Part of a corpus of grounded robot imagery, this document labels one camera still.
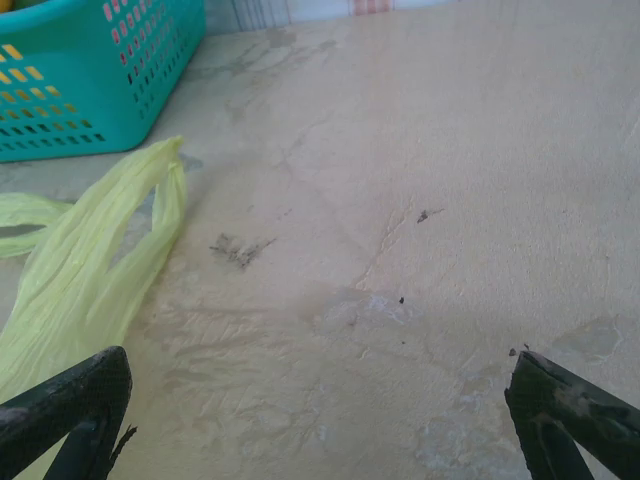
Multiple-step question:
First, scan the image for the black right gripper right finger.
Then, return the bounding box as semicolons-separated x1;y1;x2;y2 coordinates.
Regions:
504;349;640;480

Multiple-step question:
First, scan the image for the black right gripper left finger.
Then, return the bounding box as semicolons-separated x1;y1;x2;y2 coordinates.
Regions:
0;345;138;480

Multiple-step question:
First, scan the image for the teal plastic basket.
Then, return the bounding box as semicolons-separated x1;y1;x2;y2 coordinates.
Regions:
0;0;207;164

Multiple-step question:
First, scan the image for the yellow plastic bag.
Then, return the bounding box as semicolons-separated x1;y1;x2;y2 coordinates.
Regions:
0;135;189;480

